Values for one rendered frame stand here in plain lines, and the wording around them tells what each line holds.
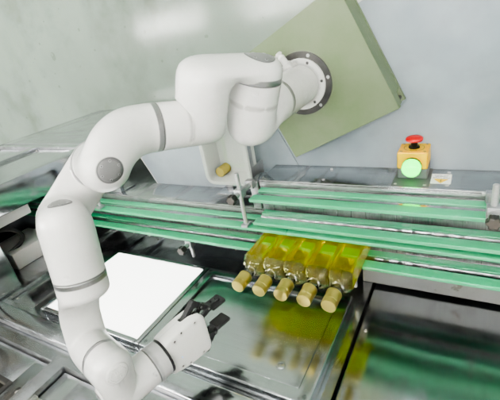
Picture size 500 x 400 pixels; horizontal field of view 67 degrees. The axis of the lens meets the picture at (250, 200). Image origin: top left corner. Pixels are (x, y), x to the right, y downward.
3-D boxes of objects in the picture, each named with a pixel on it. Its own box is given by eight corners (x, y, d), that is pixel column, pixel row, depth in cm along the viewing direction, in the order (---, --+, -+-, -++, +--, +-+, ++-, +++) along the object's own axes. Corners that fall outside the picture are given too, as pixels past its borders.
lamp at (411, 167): (401, 174, 94) (400, 178, 92) (401, 157, 92) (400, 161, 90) (421, 175, 92) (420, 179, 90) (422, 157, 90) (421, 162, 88)
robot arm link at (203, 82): (149, 136, 71) (146, 48, 62) (256, 122, 82) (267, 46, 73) (167, 161, 65) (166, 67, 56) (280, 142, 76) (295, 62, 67)
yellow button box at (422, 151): (401, 167, 101) (397, 178, 95) (401, 140, 98) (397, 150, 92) (430, 167, 98) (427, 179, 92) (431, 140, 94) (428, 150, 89)
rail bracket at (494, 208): (481, 198, 83) (481, 229, 73) (484, 168, 80) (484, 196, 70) (502, 200, 81) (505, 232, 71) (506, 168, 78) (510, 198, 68)
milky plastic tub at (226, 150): (221, 174, 132) (207, 184, 126) (207, 110, 123) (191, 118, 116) (264, 175, 124) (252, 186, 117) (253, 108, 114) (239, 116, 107)
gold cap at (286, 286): (281, 288, 91) (274, 299, 88) (279, 276, 90) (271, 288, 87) (294, 291, 90) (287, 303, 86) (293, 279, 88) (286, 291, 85)
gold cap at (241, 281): (241, 280, 97) (232, 290, 94) (238, 269, 96) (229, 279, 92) (252, 282, 95) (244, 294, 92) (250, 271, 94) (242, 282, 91)
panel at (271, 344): (121, 255, 145) (43, 315, 120) (118, 248, 144) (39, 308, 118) (353, 304, 101) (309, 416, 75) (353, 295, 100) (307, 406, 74)
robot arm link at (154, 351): (167, 394, 74) (179, 383, 76) (155, 361, 70) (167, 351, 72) (148, 375, 79) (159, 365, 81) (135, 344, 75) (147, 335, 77)
